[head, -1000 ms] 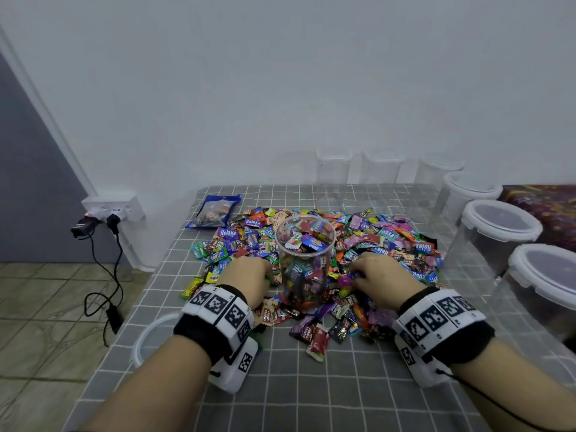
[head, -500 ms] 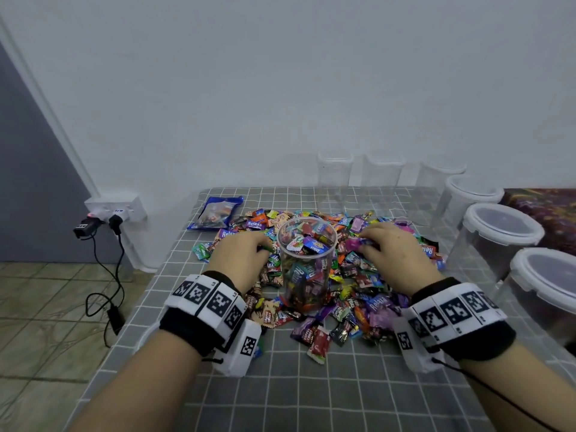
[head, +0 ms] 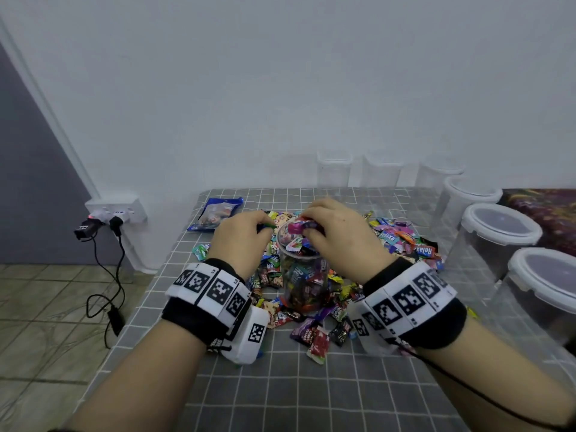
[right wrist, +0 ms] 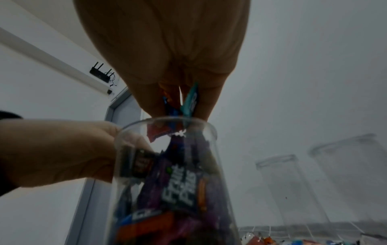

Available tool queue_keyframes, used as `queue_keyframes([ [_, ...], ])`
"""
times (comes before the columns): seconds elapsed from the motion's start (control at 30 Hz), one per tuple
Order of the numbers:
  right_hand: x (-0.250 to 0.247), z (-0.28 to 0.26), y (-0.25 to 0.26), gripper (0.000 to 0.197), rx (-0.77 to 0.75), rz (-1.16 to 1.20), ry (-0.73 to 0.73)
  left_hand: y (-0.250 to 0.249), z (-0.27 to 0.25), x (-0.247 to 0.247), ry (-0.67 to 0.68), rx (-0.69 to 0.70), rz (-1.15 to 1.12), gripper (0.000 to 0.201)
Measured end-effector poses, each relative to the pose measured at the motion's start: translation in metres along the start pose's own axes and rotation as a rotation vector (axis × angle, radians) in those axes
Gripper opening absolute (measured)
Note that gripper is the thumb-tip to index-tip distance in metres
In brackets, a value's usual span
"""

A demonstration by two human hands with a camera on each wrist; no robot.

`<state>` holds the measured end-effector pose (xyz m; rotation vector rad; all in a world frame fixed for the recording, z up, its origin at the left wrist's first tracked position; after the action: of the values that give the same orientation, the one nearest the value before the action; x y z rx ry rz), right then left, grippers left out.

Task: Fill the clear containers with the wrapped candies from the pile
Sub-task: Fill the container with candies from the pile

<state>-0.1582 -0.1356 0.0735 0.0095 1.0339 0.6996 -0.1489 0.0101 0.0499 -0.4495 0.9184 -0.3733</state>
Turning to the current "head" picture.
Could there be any person's left hand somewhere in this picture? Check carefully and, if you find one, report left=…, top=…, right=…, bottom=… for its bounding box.
left=207, top=209, right=275, bottom=280

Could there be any person's right hand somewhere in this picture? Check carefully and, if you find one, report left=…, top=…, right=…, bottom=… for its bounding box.
left=301, top=197, right=397, bottom=284

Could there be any pile of colourful candies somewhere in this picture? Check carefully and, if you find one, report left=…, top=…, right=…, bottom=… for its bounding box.
left=191, top=208, right=478, bottom=365

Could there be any tall transparent plastic jar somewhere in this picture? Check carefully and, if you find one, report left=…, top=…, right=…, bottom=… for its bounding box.
left=274, top=218, right=327, bottom=313

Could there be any small transparent plastic jar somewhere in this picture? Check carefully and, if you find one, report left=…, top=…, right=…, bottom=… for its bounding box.
left=317, top=150, right=354, bottom=188
left=416, top=157, right=466, bottom=209
left=362, top=154, right=404, bottom=187

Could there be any person's left forearm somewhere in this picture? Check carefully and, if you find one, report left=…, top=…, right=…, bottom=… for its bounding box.
left=67, top=317, right=212, bottom=432

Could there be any person's right forearm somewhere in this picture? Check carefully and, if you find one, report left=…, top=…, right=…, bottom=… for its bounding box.
left=418, top=321, right=576, bottom=432

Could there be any blue snack packet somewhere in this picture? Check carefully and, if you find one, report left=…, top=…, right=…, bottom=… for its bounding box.
left=187, top=197, right=245, bottom=232

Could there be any black marker-tagged left wristband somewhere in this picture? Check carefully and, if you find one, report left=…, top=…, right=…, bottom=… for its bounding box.
left=162, top=258, right=255, bottom=346

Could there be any black marker-tagged wristband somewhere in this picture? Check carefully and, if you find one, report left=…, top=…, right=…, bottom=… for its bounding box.
left=162, top=258, right=255, bottom=346
left=346, top=258, right=469, bottom=349

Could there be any black marker-tagged right wristband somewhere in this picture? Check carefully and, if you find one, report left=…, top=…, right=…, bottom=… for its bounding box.
left=346, top=258, right=469, bottom=349

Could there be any black power plug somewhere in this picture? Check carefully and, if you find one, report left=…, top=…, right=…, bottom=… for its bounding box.
left=74, top=215, right=124, bottom=241

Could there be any dark patterned cloth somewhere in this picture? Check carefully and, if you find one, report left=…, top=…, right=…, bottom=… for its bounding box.
left=504, top=188, right=576, bottom=253

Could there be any grey door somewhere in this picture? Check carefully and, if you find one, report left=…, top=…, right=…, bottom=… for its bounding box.
left=0, top=44, right=95, bottom=266

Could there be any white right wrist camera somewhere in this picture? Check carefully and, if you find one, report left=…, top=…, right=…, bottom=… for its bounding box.
left=346, top=305, right=390, bottom=356

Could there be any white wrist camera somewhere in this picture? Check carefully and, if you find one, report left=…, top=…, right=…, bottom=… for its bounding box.
left=346, top=305, right=390, bottom=356
left=220, top=305, right=271, bottom=365

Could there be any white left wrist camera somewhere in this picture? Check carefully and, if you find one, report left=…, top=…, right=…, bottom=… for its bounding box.
left=220, top=305, right=271, bottom=365

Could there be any white wall socket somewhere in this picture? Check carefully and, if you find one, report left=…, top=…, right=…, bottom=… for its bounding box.
left=85, top=196, right=148, bottom=224

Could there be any black power cable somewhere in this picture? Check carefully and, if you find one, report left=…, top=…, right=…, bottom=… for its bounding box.
left=86, top=229, right=127, bottom=337

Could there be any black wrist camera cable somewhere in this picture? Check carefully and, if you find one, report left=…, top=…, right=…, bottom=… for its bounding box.
left=405, top=344, right=576, bottom=432

